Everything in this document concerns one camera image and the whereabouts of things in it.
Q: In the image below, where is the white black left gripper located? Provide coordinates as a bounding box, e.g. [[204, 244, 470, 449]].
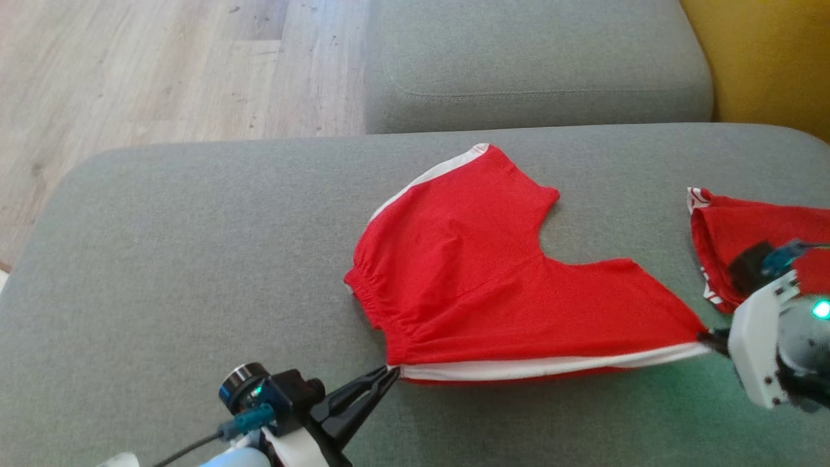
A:
[[263, 365, 401, 467]]

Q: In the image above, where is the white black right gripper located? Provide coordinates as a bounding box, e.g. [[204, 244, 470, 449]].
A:
[[697, 269, 800, 411]]

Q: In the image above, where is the red white basketball jersey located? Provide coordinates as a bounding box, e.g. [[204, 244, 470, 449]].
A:
[[687, 187, 830, 316]]

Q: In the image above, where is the red Bulls shorts white stripe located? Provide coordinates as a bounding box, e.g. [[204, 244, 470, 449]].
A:
[[343, 143, 714, 387]]

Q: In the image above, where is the large grey sofa seat cushion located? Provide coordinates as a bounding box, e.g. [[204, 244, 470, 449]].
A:
[[0, 123, 830, 467]]

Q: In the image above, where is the yellow sofa back cushion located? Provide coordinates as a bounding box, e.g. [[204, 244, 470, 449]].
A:
[[678, 0, 830, 145]]

